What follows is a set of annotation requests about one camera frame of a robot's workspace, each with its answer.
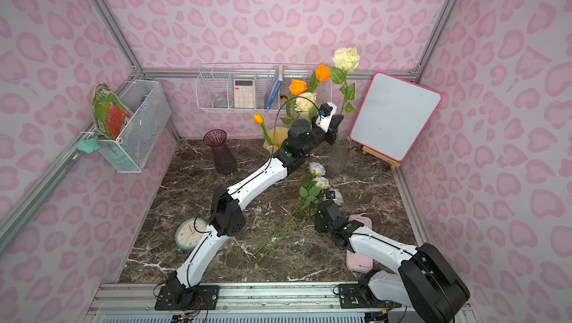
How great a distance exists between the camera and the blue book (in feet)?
2.83

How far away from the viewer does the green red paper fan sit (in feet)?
2.27

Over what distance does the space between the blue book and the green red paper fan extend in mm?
523
